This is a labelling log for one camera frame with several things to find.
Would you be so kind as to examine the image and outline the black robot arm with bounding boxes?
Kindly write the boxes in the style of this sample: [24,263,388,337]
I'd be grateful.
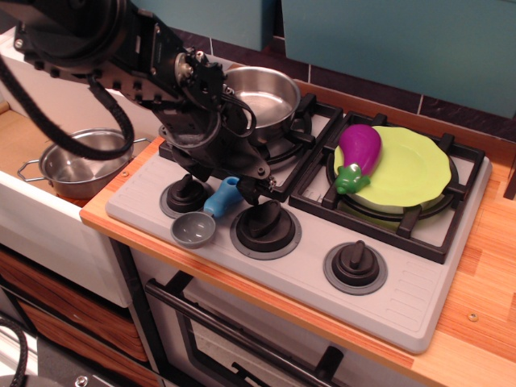
[1,1,275,205]

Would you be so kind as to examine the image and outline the black middle stove knob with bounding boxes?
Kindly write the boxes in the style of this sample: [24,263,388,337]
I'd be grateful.
[230,200,302,260]

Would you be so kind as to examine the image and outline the grey toy stove top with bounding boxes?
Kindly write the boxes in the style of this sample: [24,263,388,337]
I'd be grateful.
[105,94,493,356]

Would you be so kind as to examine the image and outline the purple toy eggplant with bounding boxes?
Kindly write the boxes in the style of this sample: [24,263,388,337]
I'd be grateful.
[335,124,382,195]

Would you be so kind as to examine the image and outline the black right burner grate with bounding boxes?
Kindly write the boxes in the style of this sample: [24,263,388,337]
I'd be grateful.
[289,112,485,264]

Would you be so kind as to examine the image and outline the black stove knob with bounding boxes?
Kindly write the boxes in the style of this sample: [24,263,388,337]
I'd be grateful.
[323,240,388,296]
[160,173,214,218]
[230,200,302,260]

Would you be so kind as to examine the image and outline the steel saucepan with wire handle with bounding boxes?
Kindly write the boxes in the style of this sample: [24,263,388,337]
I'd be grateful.
[226,66,301,146]

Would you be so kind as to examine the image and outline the oven door with black handle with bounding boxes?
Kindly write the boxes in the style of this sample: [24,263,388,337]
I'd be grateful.
[144,270,347,387]

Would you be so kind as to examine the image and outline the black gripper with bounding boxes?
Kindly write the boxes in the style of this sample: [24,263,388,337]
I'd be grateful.
[159,116,272,206]

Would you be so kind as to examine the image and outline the light green plate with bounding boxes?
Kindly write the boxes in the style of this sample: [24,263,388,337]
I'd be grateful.
[329,126,452,213]

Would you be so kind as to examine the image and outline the black right stove knob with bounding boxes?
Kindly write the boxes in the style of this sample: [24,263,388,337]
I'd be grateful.
[323,240,388,296]

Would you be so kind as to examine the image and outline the white toy sink unit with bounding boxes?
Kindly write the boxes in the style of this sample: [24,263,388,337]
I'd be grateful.
[1,29,131,308]

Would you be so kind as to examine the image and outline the black left stove knob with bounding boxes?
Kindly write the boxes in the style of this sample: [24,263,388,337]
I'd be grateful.
[160,173,214,218]

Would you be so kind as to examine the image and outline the black braided cable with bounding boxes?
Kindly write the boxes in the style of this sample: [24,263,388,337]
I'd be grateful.
[0,56,135,160]

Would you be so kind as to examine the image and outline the blue handled grey spoon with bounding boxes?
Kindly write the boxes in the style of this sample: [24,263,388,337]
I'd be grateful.
[170,177,243,249]

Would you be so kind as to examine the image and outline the wooden drawer fronts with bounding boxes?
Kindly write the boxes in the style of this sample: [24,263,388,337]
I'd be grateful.
[1,246,160,386]

